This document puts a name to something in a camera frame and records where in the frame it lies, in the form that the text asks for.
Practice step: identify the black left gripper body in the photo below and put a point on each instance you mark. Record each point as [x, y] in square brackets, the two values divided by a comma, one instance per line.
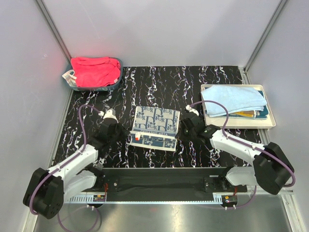
[119, 136]

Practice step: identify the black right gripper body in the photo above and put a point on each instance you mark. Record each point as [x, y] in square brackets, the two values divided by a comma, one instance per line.
[186, 135]

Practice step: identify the white blue patterned towel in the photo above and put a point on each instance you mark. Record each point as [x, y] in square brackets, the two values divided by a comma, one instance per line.
[155, 128]

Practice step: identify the light blue towel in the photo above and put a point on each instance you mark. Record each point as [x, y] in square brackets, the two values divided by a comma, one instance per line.
[220, 100]

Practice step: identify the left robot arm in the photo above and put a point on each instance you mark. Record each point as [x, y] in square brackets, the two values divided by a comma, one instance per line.
[49, 189]

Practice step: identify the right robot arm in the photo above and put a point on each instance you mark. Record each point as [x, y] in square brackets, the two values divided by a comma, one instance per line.
[268, 167]

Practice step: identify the white rectangular tray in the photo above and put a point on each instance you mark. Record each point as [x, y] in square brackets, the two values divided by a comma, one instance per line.
[240, 122]

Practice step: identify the teal round laundry basket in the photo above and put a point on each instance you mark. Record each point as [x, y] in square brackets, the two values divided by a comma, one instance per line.
[108, 88]

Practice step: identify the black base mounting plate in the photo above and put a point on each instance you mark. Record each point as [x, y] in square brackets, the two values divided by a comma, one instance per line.
[140, 185]

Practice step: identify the brown yellow folded towel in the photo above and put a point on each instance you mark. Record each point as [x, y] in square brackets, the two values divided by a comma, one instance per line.
[248, 114]

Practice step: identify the left orange connector box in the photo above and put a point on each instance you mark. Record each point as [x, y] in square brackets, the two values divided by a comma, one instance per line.
[100, 197]

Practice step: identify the orange connector box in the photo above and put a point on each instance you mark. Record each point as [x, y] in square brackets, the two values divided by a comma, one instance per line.
[230, 199]
[100, 197]

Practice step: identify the red towel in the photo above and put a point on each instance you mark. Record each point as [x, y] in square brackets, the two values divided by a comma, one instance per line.
[95, 72]

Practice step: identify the teal white folded towel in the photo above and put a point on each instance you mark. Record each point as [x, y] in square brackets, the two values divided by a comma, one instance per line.
[260, 114]

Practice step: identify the right orange connector box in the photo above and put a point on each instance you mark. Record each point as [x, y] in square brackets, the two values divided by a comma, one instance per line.
[230, 199]

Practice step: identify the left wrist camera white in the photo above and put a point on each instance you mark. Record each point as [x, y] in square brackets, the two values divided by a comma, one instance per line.
[108, 114]

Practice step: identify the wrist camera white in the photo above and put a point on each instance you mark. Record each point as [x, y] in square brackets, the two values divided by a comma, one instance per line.
[190, 111]
[108, 114]

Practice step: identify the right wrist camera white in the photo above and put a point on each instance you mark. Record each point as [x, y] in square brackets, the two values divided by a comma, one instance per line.
[190, 111]

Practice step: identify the aluminium front rail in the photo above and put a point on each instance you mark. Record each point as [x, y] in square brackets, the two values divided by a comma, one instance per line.
[87, 198]

